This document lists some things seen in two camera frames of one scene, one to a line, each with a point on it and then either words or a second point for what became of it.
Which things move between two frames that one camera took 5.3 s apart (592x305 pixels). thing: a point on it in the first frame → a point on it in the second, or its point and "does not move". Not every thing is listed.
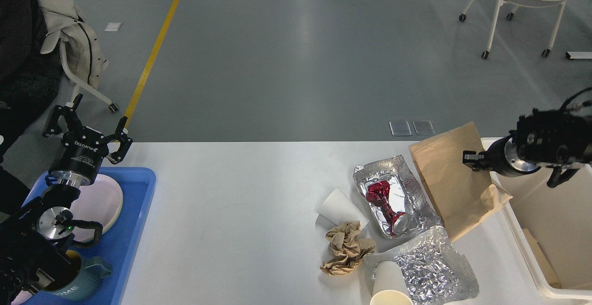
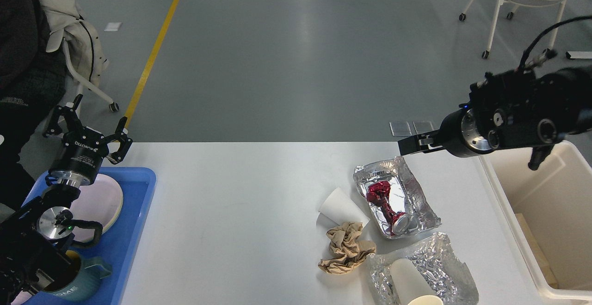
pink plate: (100, 202) does not move
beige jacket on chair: (64, 20) does not move
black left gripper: (78, 158) does not move
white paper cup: (389, 287) → (411, 289)
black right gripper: (502, 156) → (460, 135)
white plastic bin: (553, 225) does not move
